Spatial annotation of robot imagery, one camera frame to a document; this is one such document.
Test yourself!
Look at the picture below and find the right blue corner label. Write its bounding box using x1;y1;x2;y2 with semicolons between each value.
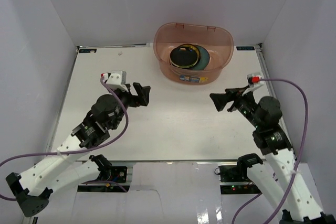
236;46;255;51

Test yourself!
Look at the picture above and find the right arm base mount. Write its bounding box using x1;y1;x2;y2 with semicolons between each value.
214;165;255;187

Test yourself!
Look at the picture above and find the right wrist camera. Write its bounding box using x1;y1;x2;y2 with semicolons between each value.
242;72;264;96

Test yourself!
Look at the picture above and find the translucent pink plastic bin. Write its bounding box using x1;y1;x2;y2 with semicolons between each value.
153;23;234;85

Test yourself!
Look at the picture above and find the left blue corner label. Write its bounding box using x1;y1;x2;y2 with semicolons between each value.
78;48;97;54

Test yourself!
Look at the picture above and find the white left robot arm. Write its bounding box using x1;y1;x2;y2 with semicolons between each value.
6;82;151;217

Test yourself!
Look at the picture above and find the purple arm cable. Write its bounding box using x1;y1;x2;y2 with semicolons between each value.
0;79;129;201
230;78;308;224

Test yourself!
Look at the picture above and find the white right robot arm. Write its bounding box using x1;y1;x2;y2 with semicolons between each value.
209;88;335;223

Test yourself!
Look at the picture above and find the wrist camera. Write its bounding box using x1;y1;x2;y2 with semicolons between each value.
242;72;264;96
101;70;128;91

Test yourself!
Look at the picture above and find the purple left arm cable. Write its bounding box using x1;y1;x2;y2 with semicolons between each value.
0;79;129;201

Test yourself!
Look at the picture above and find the dark teal ceramic plate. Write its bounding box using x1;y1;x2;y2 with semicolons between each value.
192;45;210;70

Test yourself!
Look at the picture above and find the blue corner label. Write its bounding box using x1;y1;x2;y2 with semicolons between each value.
78;48;97;54
236;46;255;51

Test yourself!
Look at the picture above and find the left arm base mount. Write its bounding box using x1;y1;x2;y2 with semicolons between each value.
99;166;128;184

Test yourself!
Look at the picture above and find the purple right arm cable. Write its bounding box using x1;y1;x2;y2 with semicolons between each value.
230;78;308;224

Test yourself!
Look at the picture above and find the yellow patterned black plate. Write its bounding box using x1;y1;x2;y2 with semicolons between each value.
170;42;202;69

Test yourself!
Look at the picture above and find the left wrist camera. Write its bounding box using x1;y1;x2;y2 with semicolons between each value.
101;70;128;91

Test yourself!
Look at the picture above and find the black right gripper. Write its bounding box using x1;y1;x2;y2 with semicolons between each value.
209;85;263;129

